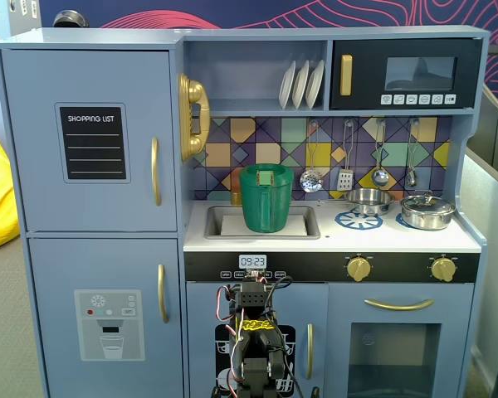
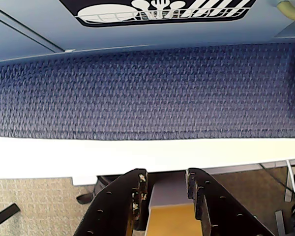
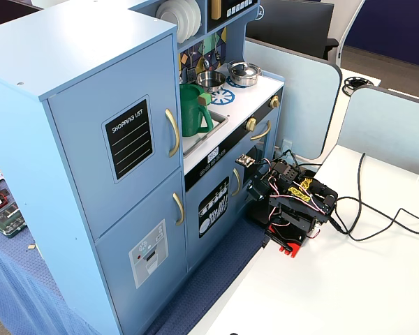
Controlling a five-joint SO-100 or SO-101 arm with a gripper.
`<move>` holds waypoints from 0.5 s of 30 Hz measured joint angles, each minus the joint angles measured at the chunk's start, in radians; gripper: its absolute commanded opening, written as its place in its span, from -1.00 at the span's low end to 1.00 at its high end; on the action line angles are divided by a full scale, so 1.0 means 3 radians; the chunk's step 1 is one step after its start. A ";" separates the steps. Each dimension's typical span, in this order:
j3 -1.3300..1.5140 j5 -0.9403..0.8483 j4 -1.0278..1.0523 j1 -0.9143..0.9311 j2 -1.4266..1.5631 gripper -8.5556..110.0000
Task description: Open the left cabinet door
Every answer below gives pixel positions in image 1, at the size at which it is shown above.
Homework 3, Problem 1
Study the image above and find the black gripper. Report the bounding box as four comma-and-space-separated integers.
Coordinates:
240, 269, 271, 286

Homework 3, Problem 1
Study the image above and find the long gold cabinet door handle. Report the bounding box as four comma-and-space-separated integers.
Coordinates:
150, 136, 163, 207

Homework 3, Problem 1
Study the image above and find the blue shopping list cabinet door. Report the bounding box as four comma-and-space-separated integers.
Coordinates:
0, 49, 178, 232

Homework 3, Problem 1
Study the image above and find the blue dishwasher door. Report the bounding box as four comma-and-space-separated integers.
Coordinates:
185, 282, 330, 398

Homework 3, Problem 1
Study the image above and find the blue oven door with window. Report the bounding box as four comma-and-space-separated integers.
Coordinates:
327, 283, 476, 398

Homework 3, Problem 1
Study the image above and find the blue ice dispenser door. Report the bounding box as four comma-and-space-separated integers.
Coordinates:
27, 238, 184, 398

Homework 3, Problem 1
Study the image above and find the grey locker cabinet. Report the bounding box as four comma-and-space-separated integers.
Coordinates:
7, 0, 42, 36

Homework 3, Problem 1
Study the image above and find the grey toy sink basin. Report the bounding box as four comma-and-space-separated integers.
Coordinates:
203, 205, 321, 240

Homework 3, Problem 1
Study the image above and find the green plastic pitcher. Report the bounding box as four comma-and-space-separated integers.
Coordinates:
238, 163, 295, 234

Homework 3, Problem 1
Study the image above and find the gold stove knob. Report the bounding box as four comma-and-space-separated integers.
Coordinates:
430, 256, 457, 283
346, 255, 373, 283

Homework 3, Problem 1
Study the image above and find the steel slotted spoon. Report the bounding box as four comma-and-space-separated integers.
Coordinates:
300, 120, 325, 194

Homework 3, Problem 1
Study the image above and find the steel slotted spatula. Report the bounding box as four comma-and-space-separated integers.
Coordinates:
336, 119, 354, 192

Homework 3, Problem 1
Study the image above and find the small silver saucepan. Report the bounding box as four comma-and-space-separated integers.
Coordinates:
318, 188, 396, 216

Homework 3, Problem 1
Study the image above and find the steel ladle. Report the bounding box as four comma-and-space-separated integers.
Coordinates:
371, 119, 389, 187

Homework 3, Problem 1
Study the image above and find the steel pot with lid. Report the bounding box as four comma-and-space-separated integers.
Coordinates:
399, 190, 457, 231

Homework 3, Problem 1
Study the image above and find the steel whisk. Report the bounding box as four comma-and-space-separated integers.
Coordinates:
405, 119, 420, 187

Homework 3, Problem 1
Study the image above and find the white toy plate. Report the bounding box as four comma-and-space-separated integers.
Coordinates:
278, 60, 297, 110
291, 60, 310, 110
305, 59, 325, 110

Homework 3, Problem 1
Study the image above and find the gold toy telephone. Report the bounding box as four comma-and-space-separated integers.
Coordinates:
178, 73, 212, 163

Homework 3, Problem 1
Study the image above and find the pale blue desk partition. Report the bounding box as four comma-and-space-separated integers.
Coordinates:
458, 147, 498, 398

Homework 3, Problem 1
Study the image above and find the black toy microwave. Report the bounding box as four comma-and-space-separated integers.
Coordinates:
330, 39, 482, 110

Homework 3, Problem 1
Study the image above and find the blue toy kitchen unit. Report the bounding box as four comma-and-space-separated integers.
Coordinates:
0, 25, 491, 398

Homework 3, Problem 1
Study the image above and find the grey office divider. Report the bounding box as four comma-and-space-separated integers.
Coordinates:
466, 89, 498, 175

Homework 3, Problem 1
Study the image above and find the black round helmet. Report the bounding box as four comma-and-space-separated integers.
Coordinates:
52, 10, 88, 29

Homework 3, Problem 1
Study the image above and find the gold dishwasher door handle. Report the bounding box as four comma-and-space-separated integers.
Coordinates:
305, 323, 315, 381

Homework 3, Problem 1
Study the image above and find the gold ice dispenser door handle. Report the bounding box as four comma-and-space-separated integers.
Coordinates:
157, 264, 169, 324

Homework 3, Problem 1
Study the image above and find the gold oven door handle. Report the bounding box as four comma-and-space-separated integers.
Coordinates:
364, 298, 436, 312

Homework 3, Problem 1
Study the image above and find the gold microwave handle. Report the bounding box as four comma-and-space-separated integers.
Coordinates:
339, 54, 354, 97

